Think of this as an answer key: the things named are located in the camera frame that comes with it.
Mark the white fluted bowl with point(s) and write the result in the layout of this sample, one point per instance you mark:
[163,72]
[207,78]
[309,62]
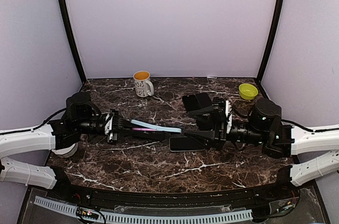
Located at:
[66,152]

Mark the black frame post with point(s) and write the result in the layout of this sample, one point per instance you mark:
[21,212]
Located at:
[270,40]
[71,40]

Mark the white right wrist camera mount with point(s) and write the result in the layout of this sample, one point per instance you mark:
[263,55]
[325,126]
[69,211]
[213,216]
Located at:
[229,118]

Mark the purple phone with dark screen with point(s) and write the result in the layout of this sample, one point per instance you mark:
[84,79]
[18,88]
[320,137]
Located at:
[203,100]

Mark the black frame post right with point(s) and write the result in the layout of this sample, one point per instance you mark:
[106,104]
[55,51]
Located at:
[270,40]

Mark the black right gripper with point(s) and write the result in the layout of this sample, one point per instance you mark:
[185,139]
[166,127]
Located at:
[219,135]

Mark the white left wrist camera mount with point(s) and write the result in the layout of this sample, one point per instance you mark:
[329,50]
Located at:
[108,124]

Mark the black frame post left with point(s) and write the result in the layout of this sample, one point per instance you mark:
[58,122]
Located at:
[71,40]

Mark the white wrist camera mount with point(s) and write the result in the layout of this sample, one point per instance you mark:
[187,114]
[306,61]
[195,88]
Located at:
[229,118]
[108,124]

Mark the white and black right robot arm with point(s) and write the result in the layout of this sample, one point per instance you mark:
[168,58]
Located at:
[263,126]

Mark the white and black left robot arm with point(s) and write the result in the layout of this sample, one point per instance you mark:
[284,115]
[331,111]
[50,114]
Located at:
[61,133]

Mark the white slotted cable duct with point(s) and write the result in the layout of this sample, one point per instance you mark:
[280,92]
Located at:
[90,215]

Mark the pink phone with dark screen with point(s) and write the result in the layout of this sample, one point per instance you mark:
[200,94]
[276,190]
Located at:
[143,129]

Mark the silver phone with dark screen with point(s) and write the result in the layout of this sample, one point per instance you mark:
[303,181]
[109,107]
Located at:
[178,144]

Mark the black front rail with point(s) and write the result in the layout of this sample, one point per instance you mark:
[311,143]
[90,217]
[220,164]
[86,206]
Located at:
[259,196]

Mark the white patterned mug yellow inside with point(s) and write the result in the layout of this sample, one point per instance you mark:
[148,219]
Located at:
[143,85]

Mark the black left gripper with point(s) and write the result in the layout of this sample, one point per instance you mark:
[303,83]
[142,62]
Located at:
[117,122]

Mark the green bowl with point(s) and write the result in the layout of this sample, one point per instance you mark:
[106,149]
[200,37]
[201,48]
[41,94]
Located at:
[247,91]

